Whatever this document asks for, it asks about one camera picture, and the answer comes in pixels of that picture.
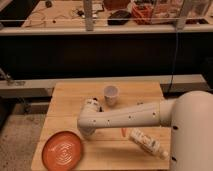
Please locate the cream end effector tip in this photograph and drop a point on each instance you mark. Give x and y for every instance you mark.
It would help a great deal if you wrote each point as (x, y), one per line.
(88, 132)

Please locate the orange ceramic bowl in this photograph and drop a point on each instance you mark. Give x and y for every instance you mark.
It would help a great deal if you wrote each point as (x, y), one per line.
(62, 151)

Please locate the grey metal post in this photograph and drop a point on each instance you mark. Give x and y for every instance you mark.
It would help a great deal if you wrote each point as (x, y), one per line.
(87, 4)

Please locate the grey metal clamp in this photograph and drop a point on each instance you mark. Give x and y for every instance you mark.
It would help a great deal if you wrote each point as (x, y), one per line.
(9, 80)

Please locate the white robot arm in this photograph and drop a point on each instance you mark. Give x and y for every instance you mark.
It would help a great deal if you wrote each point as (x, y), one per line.
(189, 116)

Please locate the black rectangular bar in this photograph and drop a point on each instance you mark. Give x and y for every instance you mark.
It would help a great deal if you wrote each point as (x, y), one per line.
(100, 107)

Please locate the black object on bench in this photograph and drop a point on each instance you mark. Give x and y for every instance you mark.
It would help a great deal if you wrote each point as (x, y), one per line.
(119, 17)

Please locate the red orange crate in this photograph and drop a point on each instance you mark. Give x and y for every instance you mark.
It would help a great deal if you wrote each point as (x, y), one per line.
(141, 15)

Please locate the white plastic bottle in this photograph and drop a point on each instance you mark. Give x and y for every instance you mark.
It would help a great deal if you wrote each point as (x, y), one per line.
(148, 143)

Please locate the orange carrot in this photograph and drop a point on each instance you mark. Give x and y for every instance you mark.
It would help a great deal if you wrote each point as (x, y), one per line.
(124, 132)

